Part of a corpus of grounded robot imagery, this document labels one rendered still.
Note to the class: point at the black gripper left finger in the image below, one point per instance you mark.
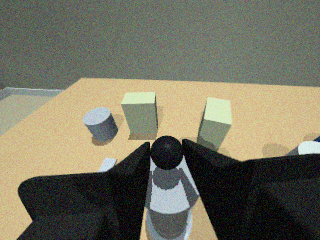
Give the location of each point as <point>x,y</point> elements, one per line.
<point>119,193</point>

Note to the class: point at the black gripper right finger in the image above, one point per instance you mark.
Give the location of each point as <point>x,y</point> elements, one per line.
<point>229,188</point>

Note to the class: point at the white cylinder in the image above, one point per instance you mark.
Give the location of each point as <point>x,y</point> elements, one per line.
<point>307,147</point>

